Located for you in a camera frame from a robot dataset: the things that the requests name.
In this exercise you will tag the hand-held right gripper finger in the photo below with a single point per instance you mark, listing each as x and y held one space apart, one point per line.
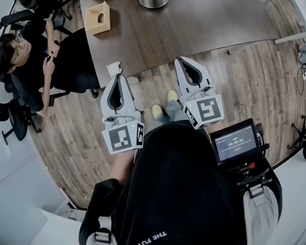
204 78
183 82

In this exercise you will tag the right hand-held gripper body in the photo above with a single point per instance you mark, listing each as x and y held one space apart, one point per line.
206 110

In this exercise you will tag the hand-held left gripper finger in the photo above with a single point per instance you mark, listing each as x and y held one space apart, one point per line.
127 98
106 101

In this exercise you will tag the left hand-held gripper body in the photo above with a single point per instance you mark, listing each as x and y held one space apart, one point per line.
122 138

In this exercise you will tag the person's left forearm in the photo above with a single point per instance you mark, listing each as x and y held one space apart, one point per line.
122 167

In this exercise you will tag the person's right yellow shoe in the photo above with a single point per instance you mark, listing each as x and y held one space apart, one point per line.
172 96

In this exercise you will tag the person's yellow shoe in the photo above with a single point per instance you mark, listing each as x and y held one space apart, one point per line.
157 111
172 96

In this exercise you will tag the person's right leg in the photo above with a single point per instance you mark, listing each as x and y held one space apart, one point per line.
176 111

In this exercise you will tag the person's leg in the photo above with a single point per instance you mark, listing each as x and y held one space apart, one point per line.
155 124
176 111

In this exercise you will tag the person's left yellow shoe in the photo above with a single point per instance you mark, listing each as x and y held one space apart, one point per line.
157 111

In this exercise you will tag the person's left leg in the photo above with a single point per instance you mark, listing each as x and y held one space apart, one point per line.
155 124

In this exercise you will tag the black chest monitor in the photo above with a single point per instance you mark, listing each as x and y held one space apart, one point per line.
234 144

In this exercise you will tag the person's torso black shirt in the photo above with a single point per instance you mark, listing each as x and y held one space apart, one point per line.
181 182

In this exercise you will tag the light wooden box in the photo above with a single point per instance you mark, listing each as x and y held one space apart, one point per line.
91 22

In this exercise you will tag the white power strip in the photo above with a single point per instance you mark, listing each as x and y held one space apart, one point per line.
305 76

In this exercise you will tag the black framed whiteboard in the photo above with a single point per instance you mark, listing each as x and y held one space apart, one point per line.
2 6

